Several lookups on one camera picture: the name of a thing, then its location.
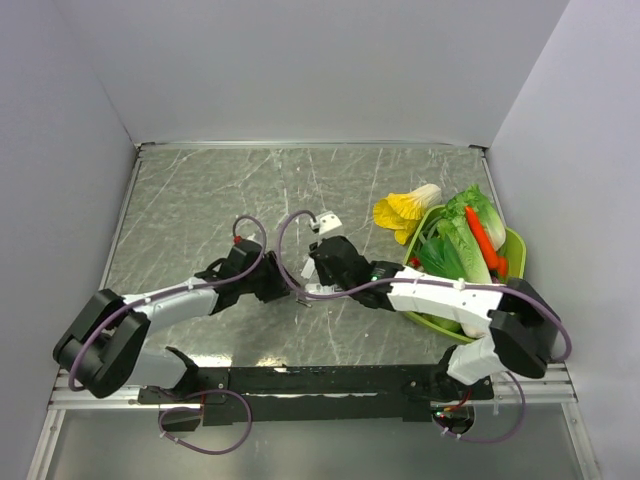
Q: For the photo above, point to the white battery cover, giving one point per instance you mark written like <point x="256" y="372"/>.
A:
<point x="308" y="269"/>

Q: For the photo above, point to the green plastic basket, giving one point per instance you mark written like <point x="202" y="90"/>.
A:
<point x="514" y="250"/>

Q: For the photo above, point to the orange toy carrot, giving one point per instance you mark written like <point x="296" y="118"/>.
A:
<point x="482" y="237"/>

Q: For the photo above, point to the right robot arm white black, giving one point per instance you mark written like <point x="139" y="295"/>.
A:
<point x="517" y="328"/>

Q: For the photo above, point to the yellow toy cabbage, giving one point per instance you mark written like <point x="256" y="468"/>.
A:
<point x="402" y="213"/>

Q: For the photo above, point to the white remote control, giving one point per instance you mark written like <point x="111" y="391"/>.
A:
<point x="322" y="290"/>

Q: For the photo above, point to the green toy napa cabbage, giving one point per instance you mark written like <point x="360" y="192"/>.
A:
<point x="486" y="213"/>

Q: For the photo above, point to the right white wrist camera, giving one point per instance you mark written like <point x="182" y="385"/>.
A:
<point x="326" y="225"/>

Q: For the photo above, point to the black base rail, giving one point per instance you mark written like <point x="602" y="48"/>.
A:
<point x="305" y="393"/>

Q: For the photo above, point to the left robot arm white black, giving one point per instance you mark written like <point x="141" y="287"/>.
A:
<point x="103" y="348"/>

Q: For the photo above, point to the green toy lettuce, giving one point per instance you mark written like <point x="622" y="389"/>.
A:
<point x="452" y="252"/>

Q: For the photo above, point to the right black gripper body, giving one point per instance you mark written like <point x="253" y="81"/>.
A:
<point x="325" y="276"/>

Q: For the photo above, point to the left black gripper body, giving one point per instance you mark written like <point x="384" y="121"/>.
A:
<point x="267" y="281"/>

